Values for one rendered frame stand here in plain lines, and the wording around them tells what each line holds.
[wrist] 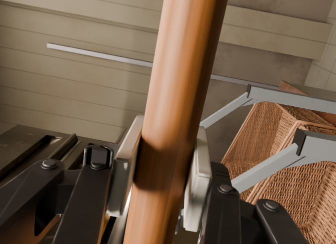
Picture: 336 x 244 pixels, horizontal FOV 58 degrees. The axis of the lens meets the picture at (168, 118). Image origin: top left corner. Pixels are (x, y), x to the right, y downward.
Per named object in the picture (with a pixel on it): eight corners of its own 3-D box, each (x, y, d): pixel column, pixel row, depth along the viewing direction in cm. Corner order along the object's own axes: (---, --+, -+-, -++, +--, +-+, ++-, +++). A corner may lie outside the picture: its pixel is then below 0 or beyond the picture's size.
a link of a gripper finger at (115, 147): (98, 226, 12) (25, 212, 12) (122, 169, 17) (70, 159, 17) (102, 194, 12) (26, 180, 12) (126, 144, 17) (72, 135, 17)
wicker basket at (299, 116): (299, 236, 125) (233, 223, 125) (265, 173, 178) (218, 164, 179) (340, 126, 110) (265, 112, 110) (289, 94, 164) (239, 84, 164)
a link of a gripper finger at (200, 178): (196, 173, 13) (213, 176, 13) (194, 124, 20) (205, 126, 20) (182, 231, 14) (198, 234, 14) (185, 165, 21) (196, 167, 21)
